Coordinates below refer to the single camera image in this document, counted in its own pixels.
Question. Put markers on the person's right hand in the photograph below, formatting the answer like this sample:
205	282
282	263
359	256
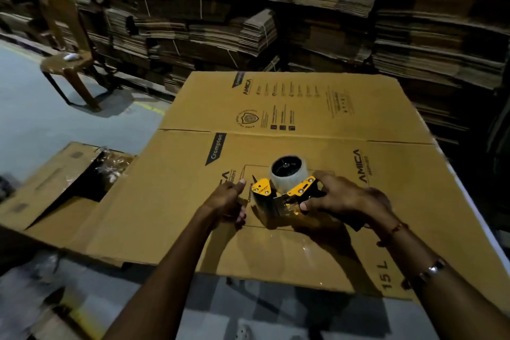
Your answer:
346	202

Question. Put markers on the person's left hand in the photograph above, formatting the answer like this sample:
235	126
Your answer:
221	202

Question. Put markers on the person's left thumb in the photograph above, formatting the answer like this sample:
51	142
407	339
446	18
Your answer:
238	186

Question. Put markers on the person's right thumb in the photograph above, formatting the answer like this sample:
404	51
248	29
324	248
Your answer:
312	204

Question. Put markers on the yellow black tape dispenser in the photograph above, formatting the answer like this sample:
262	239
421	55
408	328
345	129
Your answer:
261	189

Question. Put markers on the printed cardboard box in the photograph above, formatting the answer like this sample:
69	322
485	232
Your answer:
279	112

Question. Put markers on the person's right forearm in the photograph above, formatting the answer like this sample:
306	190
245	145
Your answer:
446	288

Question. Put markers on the person's left forearm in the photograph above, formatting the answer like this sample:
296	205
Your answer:
167	284

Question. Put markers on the clear packing tape roll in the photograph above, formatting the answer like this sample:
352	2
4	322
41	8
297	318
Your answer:
289	176

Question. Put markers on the crumpled clear plastic wrap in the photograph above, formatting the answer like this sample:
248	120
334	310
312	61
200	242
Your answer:
113	166

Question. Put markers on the open brown cardboard box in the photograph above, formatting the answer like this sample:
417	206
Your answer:
47	180

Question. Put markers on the stacks of flattened cardboard sheets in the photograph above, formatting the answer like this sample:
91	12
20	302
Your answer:
398	13

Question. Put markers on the small white object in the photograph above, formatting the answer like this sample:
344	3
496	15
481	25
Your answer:
72	57

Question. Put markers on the brown plastic chair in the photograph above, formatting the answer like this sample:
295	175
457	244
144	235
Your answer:
65	64

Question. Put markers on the clear plastic sheet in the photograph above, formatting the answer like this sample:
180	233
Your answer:
28	292

